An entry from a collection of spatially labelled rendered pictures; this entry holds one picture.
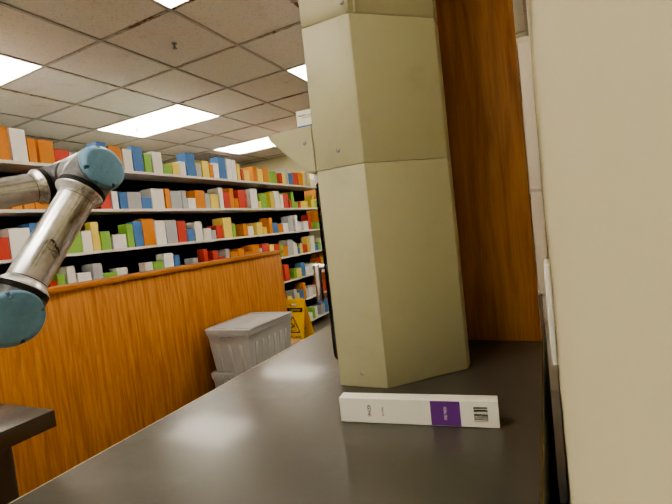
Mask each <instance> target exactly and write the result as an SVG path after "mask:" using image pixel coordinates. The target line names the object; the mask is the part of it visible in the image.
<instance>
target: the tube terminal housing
mask: <svg viewBox="0 0 672 504"><path fill-rule="evenodd" d="M301 31H302V40H303V49H304V58H305V66H306V75H307V84H308V93H309V102H310V111H311V120H312V129H313V138H314V147H315V155H316V164H317V171H319V172H317V175H318V184H319V193H320V202H321V211H322V219H323V228H324V237H325V246H326V255H327V264H328V273H329V282H330V291H331V300H332V309H333V317H334V326H335V335H336V344H337V353H338V362H339V371H340V380H341V385H346V386H361V387H375V388H392V387H396V386H400V385H404V384H408V383H412V382H416V381H420V380H424V379H428V378H432V377H436V376H440V375H444V374H448V373H452V372H456V371H460V370H464V369H468V367H469V364H470V354H469V344H468V333H467V323H466V312H465V302H464V291H463V281H462V271H461V260H460V250H459V239H458V229H457V218H456V208H455V198H454V187H453V177H452V166H451V160H450V159H451V157H450V146H449V136H448V125H447V115H446V105H445V94H444V84H443V73H442V63H441V52H440V42H439V32H438V25H437V23H436V21H435V20H434V18H422V17H406V16H390V15H374V14H359V13H346V14H344V15H341V16H338V17H335V18H332V19H329V20H327V21H324V22H321V23H318V24H315V25H313V26H310V27H307V28H304V29H302V30H301Z"/></svg>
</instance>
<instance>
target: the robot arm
mask: <svg viewBox="0 0 672 504"><path fill-rule="evenodd" d="M124 175H125V172H124V167H123V166H122V162H121V161H120V159H119V158H118V157H117V156H116V154H114V153H113V152H112V151H111V150H109V149H107V148H105V147H102V146H90V147H85V148H83V149H81V150H80V151H79V152H77V153H75V154H73V155H70V156H68V157H66V158H64V159H62V160H60V161H58V162H56V163H54V164H51V165H48V166H46V167H42V168H37V169H31V170H30V171H29V172H28V174H24V175H17V176H10V177H4V178H0V210H1V209H6V208H11V207H16V206H21V205H26V204H31V203H36V202H38V203H40V204H42V205H45V204H49V206H48V207H47V209H46V210H45V212H44V213H43V215H42V217H41V218H40V220H39V221H38V223H37V224H36V226H35V228H34V229H33V231H32V232H31V234H30V235H29V237H28V239H27V240H26V242H25V243H24V245H23V246H22V248H21V250H20V251H19V253H18V254H17V256H16V257H15V259H14V261H13V262H12V264H11V265H10V267H9V268H8V270H7V272H6V273H5V274H2V275H0V348H9V347H14V346H17V345H20V344H23V343H25V342H27V341H29V340H31V339H32V338H33V337H35V336H36V335H37V334H38V333H39V332H40V330H41V329H42V327H43V325H44V323H45V320H46V311H45V306H46V304H47V303H48V301H49V299H50V296H49V293H48V291H47V288H48V286H49V284H50V282H51V281H52V279H53V277H54V275H55V274H56V272H57V270H58V268H59V267H60V265H61V263H62V261H63V260H64V258H65V256H66V254H67V253H68V251H69V249H70V247H71V246H72V244H73V242H74V240H75V239H76V237H77V235H78V233H79V232H80V230H81V228H82V226H83V225H84V223H85V221H86V219H87V218H88V216H89V214H90V212H91V211H92V209H93V208H97V207H100V206H102V204H103V203H104V201H105V199H106V197H107V196H108V194H109V192H110V191H111V189H115V188H117V187H118V186H119V185H120V184H121V183H122V182H123V180H124Z"/></svg>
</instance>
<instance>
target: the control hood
mask: <svg viewBox="0 0 672 504"><path fill-rule="evenodd" d="M268 139H269V141H270V142H271V143H273V144H274V145H275V146H276V147H277V148H278V149H280V150H281V151H282V152H283V153H284V154H285V155H287V156H288V157H289V158H290V159H291V160H292V161H293V162H295V163H296V164H297V165H298V166H299V167H300V168H302V169H303V170H304V171H305V172H306V173H309V174H317V172H319V171H317V164H316V155H315V147H314V138H313V129H312V125H310V126H306V127H302V128H297V129H293V130H289V131H285V132H281V133H276V134H272V135H269V137H268Z"/></svg>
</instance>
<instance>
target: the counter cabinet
mask: <svg viewBox="0 0 672 504"><path fill-rule="evenodd" d="M543 504H560V493H559V481H558V470H557V458H556V447H555V435H554V423H553V412H552V400H551V389H550V377H549V365H548V354H547V342H546V330H545V319H544V307H543Z"/></svg>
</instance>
